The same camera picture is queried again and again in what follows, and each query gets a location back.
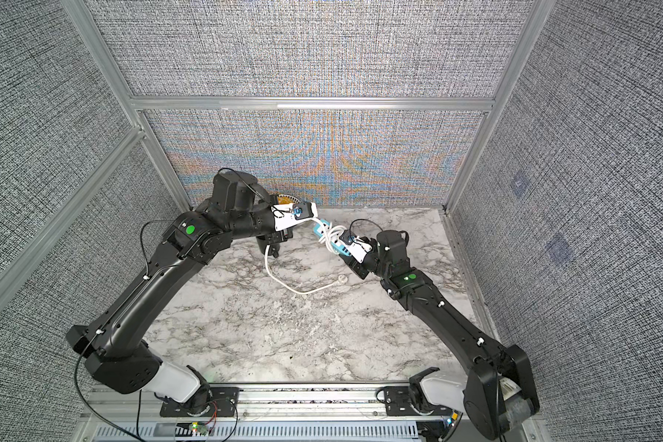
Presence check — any white power cord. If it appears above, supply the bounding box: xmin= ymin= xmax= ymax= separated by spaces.
xmin=263 ymin=214 xmax=350 ymax=297

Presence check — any teal power strip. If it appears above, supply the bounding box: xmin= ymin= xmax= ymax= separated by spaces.
xmin=313 ymin=218 xmax=351 ymax=256

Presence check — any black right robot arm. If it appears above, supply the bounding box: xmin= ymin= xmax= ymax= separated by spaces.
xmin=341 ymin=230 xmax=540 ymax=440

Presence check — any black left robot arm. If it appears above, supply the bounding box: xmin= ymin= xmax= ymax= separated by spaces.
xmin=66 ymin=168 xmax=282 ymax=414

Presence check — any patterned white bowl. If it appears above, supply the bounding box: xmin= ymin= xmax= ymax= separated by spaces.
xmin=276 ymin=193 xmax=301 ymax=204

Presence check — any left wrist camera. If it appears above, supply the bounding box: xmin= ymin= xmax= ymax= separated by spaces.
xmin=272 ymin=201 xmax=319 ymax=231

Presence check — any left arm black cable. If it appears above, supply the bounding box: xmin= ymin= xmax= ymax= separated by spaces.
xmin=73 ymin=217 xmax=239 ymax=442

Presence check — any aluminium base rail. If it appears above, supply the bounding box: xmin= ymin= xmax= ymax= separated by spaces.
xmin=73 ymin=381 xmax=466 ymax=441

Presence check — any aluminium enclosure frame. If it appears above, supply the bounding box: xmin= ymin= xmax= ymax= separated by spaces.
xmin=0 ymin=0 xmax=559 ymax=388

